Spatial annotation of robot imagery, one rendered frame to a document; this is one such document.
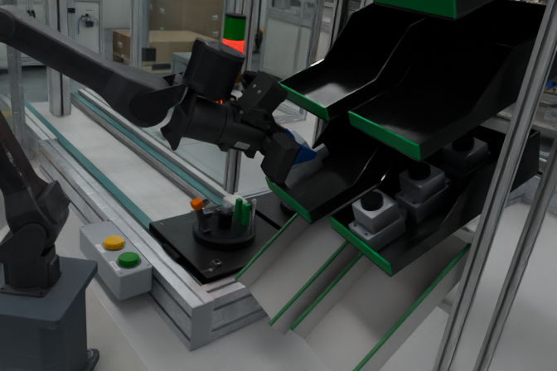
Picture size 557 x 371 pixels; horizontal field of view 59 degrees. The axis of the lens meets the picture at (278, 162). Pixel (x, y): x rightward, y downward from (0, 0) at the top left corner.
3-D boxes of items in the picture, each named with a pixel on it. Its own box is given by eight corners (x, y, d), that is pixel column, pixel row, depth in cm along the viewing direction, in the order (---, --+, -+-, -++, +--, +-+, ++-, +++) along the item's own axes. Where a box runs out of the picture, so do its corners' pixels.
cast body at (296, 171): (290, 190, 76) (270, 158, 71) (279, 176, 79) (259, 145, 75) (335, 159, 76) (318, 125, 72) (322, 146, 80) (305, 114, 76)
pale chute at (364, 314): (353, 400, 70) (339, 390, 67) (302, 338, 80) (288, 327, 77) (484, 254, 72) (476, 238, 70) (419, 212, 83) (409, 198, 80)
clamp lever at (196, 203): (203, 232, 104) (194, 205, 100) (198, 228, 106) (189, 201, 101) (217, 223, 106) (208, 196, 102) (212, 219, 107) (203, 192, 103)
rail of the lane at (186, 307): (190, 352, 91) (193, 304, 87) (39, 171, 152) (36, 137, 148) (215, 340, 95) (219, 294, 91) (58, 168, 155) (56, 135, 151)
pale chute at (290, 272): (284, 335, 80) (269, 325, 77) (248, 288, 90) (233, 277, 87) (401, 209, 83) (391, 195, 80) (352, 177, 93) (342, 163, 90)
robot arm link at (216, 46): (126, 116, 62) (157, 25, 58) (135, 98, 69) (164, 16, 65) (212, 146, 65) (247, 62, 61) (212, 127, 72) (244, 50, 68)
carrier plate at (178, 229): (206, 287, 95) (207, 277, 94) (148, 230, 111) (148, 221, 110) (298, 252, 110) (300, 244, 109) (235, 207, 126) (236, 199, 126)
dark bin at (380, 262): (390, 277, 64) (382, 237, 59) (331, 228, 74) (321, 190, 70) (538, 173, 72) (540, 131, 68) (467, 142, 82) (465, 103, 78)
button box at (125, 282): (118, 302, 95) (118, 275, 93) (79, 249, 110) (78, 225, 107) (152, 291, 100) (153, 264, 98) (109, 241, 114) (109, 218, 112)
